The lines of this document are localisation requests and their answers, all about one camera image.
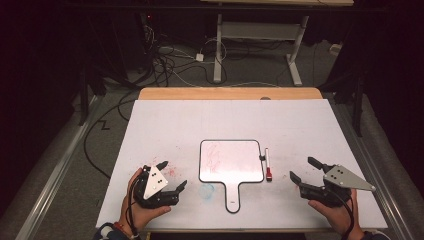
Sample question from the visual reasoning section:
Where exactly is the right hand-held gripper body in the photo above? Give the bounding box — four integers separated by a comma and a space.
298, 164, 377, 208

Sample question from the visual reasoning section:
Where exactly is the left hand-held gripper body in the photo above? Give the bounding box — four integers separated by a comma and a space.
133, 164, 181, 210

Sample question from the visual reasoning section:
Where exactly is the white marker with red cap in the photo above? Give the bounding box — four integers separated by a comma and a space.
264, 147, 273, 183

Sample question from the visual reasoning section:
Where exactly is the small handled whiteboard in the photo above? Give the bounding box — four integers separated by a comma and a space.
198, 139, 266, 214

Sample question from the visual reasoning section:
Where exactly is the person's right hand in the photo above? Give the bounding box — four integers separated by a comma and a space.
307, 188, 366, 240

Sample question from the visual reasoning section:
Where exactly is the person's left hand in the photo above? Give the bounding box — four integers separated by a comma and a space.
119, 167, 172, 234

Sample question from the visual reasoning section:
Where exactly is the wooden table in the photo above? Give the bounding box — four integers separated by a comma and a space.
138, 87, 324, 101

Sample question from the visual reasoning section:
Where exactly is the white table cover sheet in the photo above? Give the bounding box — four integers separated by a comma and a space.
95, 99, 389, 231

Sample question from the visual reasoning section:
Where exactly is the aluminium floor rail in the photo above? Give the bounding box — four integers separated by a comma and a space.
14, 95, 103, 240
328, 98, 416, 240

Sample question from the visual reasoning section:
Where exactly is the right hand-held gripper cable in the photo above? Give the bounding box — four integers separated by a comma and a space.
329, 189, 356, 240

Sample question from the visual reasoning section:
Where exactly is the hand-held gripper cable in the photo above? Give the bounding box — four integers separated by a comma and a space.
329, 189, 356, 240
125, 179, 141, 239

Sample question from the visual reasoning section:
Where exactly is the left hand-held gripper cable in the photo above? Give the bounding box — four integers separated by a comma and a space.
125, 179, 141, 239

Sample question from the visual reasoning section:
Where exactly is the long black floor cable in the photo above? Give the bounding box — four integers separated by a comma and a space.
83, 89, 141, 180

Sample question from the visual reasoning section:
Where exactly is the tangle of floor cables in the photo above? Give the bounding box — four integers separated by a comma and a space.
126, 13, 234, 89

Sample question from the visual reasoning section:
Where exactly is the white metal desk frame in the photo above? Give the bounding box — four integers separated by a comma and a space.
199, 0, 355, 87

